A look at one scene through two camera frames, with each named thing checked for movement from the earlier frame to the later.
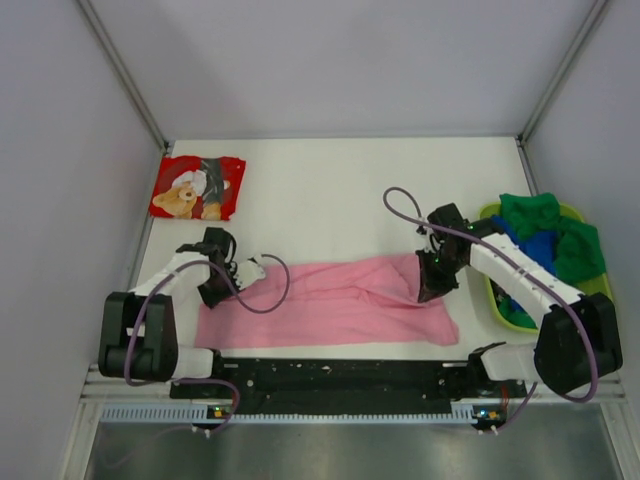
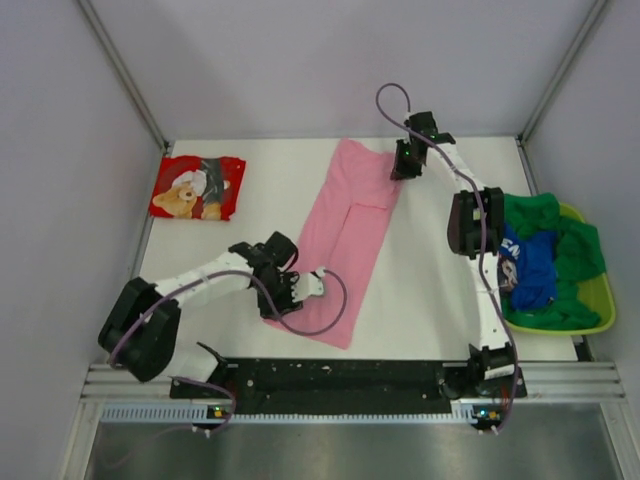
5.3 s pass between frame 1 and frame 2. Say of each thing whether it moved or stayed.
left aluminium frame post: stayed
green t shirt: stayed
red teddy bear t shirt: stayed
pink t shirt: moved
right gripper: moved
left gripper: moved
